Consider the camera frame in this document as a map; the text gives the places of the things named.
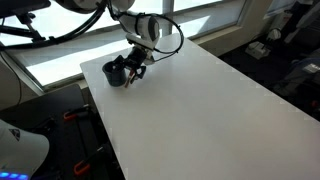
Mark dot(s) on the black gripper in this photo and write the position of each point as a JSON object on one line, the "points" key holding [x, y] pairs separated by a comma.
{"points": [[134, 61]]}

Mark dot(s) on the red and white marker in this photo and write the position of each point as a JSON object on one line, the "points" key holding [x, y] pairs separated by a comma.
{"points": [[131, 73]]}

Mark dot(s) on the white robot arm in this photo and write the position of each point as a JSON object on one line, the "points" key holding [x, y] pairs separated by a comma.
{"points": [[142, 31]]}

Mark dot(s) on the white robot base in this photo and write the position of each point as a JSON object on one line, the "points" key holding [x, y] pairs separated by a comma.
{"points": [[21, 152]]}

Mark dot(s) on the dark blue cup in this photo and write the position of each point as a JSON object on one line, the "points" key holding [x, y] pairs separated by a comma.
{"points": [[115, 79]]}

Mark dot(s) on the black mounting table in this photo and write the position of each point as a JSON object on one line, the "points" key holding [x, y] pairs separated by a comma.
{"points": [[70, 141]]}

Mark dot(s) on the white device on floor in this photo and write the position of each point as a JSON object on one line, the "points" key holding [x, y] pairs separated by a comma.
{"points": [[257, 50]]}

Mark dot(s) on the upper orange-handled clamp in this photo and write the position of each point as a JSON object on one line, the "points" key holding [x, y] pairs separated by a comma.
{"points": [[74, 113]]}

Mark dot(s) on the orange-handled clamp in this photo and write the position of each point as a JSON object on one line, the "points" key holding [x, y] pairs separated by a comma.
{"points": [[84, 166], [74, 113]]}

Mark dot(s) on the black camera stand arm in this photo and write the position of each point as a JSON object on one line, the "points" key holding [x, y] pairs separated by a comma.
{"points": [[29, 32]]}

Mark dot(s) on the lower orange-handled clamp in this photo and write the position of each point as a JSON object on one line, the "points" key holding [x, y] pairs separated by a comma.
{"points": [[84, 166]]}

